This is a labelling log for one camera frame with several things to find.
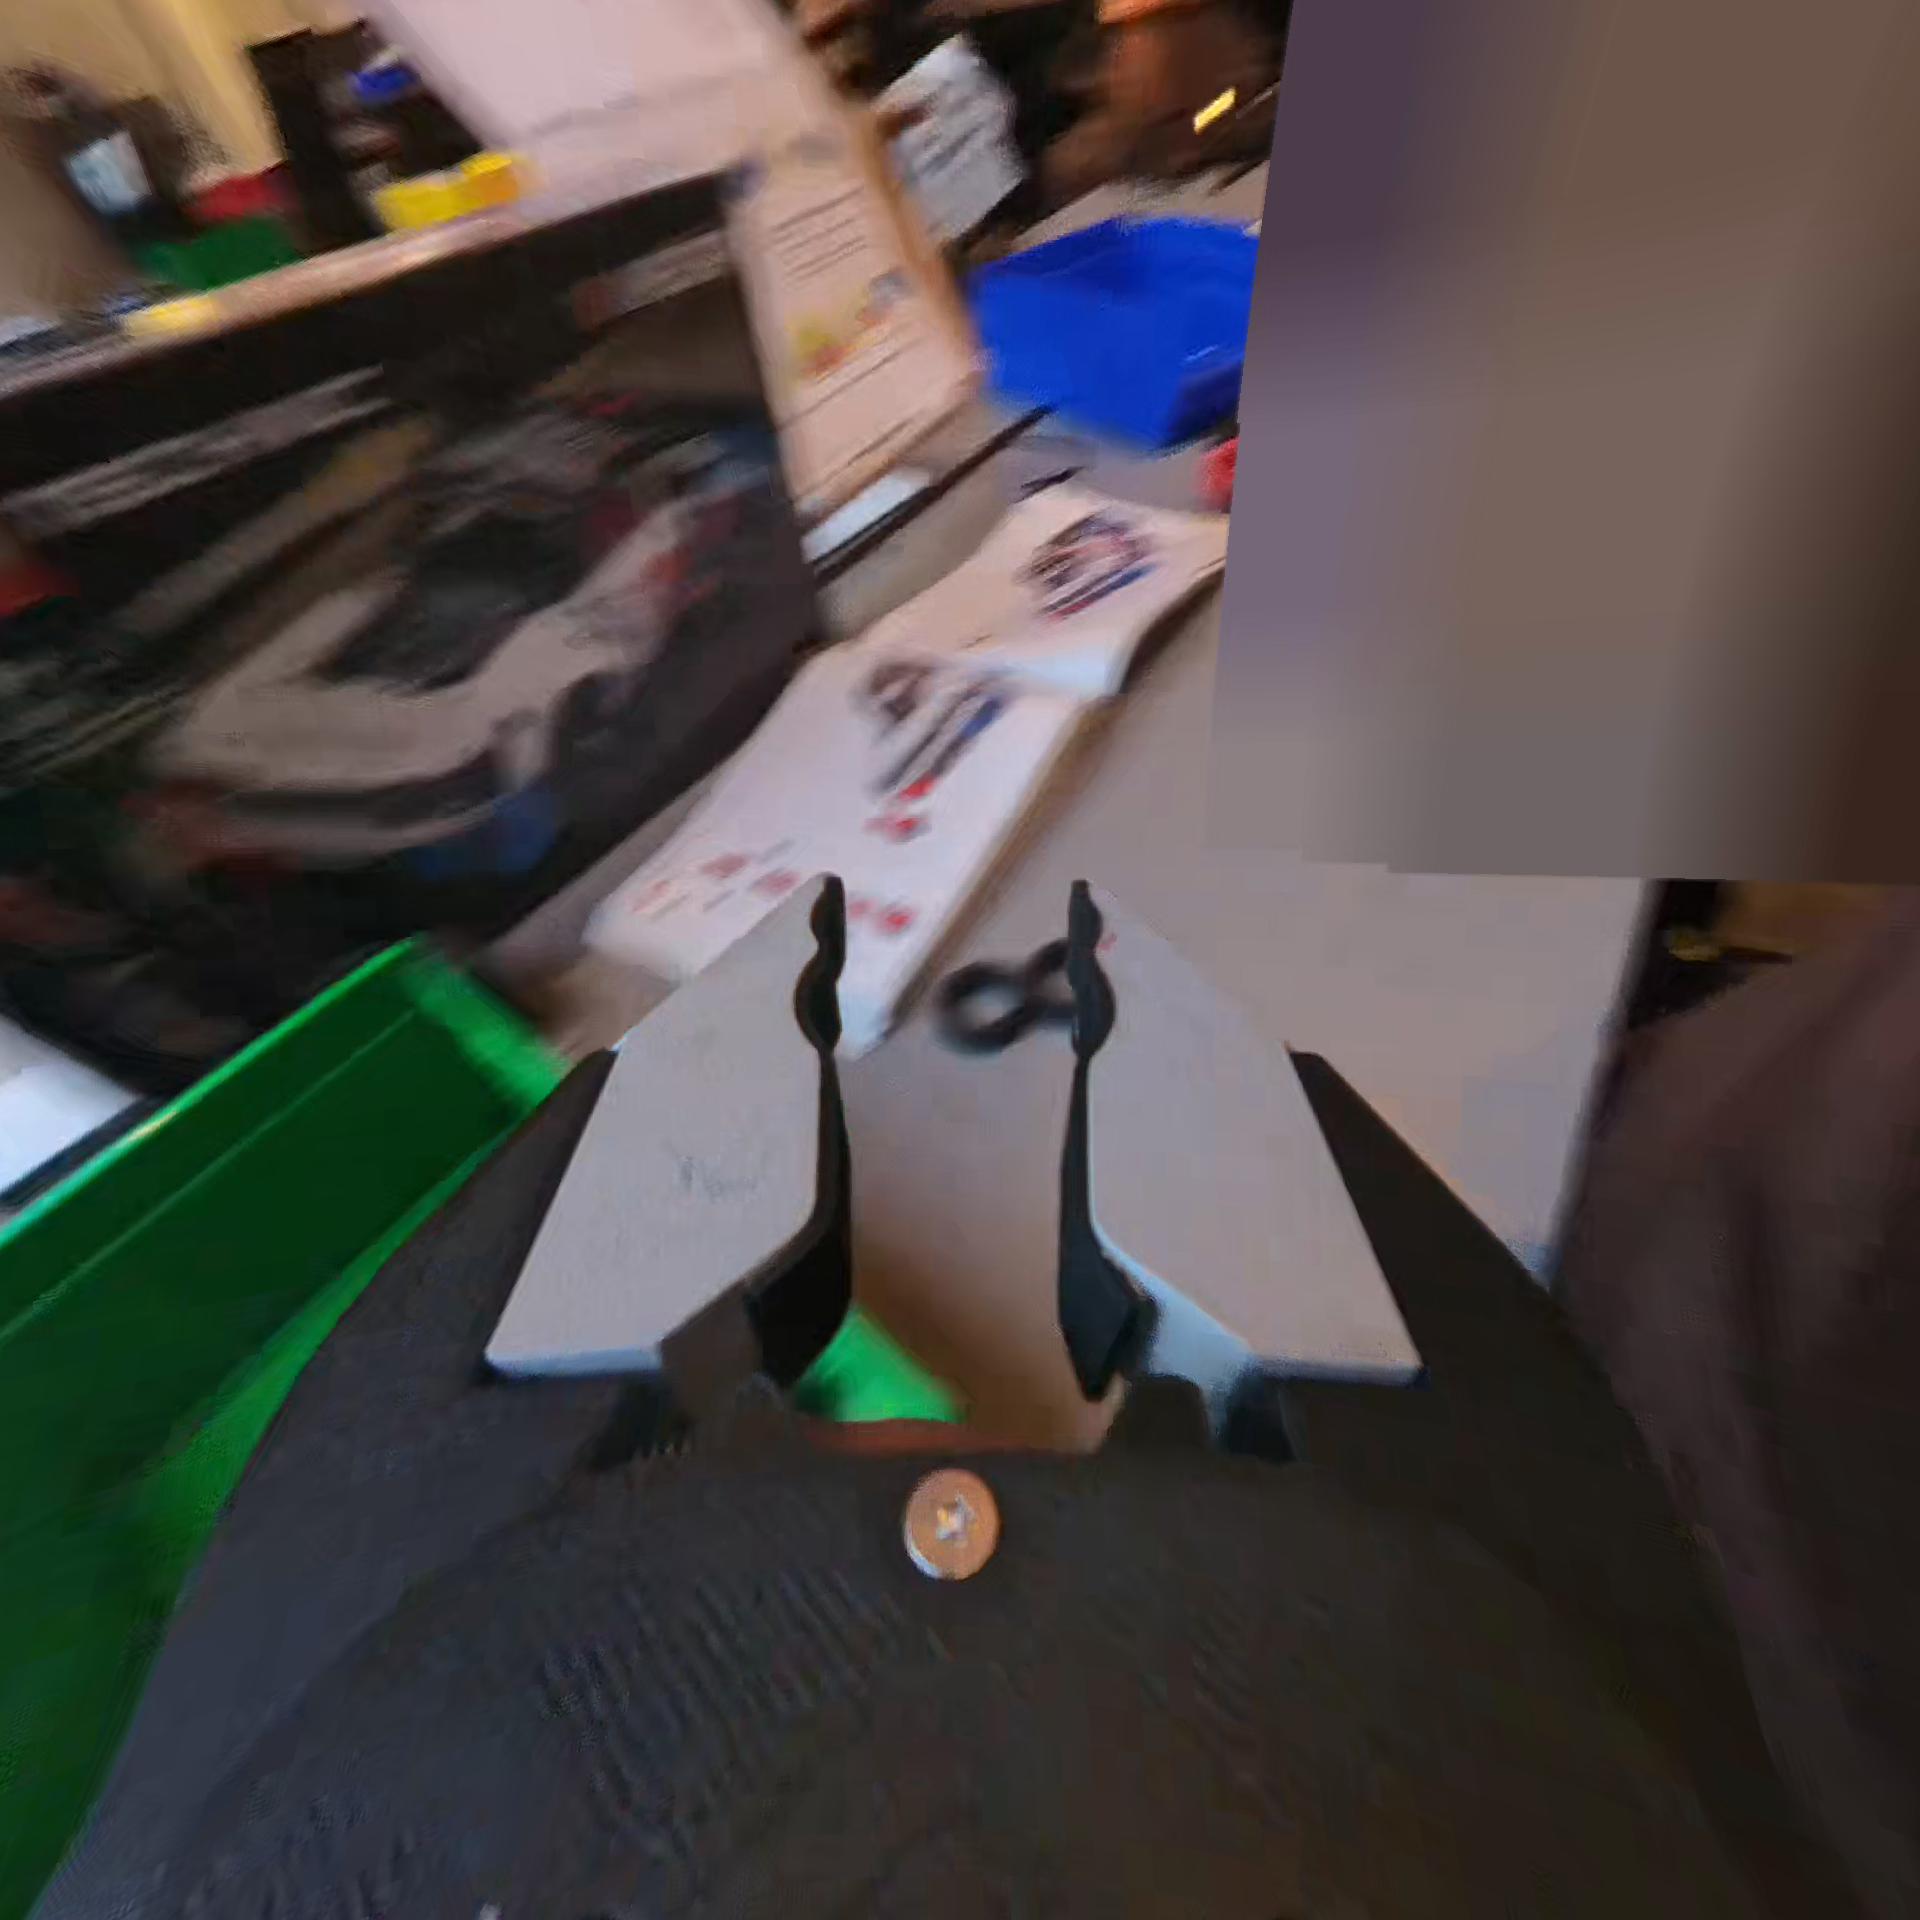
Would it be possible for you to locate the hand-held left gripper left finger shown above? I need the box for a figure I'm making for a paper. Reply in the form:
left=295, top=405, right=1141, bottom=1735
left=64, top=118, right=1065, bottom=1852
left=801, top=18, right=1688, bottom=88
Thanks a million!
left=481, top=873, right=855, bottom=1389

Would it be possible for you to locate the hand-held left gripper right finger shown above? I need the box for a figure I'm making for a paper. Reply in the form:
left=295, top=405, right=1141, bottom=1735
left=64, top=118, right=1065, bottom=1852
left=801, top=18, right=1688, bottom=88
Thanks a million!
left=1056, top=879, right=1424, bottom=1449

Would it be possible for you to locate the building instruction booklet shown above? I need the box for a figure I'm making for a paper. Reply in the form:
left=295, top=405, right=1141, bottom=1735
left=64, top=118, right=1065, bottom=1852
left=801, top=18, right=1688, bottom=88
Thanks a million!
left=584, top=479, right=1232, bottom=1058

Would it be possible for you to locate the green plastic bin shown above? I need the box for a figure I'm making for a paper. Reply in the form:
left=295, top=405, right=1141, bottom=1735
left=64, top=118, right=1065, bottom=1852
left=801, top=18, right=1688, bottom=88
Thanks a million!
left=0, top=932, right=961, bottom=1892

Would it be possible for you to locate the race car set box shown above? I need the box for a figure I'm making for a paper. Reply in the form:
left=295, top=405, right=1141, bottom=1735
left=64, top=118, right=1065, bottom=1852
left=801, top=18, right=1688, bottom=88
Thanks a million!
left=0, top=165, right=828, bottom=1097

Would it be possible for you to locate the silver flat stand base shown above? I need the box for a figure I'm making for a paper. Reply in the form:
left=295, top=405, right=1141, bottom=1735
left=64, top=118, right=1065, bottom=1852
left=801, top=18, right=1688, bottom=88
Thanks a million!
left=801, top=469, right=934, bottom=569

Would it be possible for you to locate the large blue plastic bin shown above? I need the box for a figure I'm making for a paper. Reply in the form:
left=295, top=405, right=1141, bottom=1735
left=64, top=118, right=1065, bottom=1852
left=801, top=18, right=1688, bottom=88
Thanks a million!
left=967, top=215, right=1262, bottom=455

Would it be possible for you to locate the printed paper instruction sheet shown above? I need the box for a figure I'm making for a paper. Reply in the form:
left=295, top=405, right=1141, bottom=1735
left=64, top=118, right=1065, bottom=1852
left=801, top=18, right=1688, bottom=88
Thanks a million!
left=368, top=0, right=984, bottom=512

